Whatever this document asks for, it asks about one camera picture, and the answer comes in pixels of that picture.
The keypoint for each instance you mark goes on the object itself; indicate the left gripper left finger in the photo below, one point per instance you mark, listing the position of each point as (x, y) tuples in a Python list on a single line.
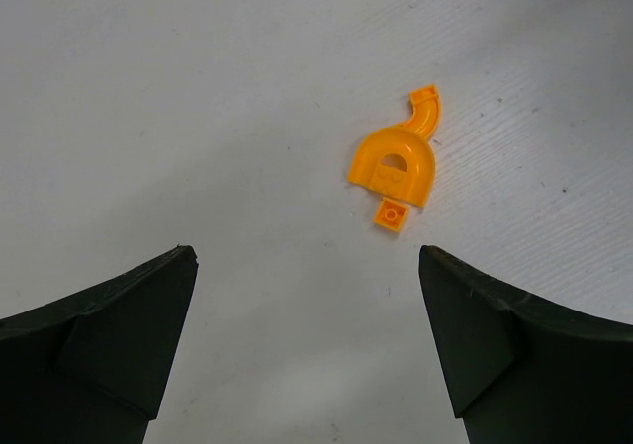
[(93, 367)]

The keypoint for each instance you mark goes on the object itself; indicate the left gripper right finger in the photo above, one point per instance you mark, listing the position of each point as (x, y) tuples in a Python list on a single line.
[(522, 369)]

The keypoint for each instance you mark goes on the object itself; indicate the orange half round brick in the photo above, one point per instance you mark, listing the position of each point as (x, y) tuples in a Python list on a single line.
[(395, 163)]

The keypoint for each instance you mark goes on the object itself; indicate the orange elbow brick in tray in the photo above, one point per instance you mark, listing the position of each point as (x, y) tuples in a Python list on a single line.
[(425, 116)]

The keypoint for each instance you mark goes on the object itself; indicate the small orange square brick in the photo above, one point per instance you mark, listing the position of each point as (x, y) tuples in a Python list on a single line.
[(391, 215)]

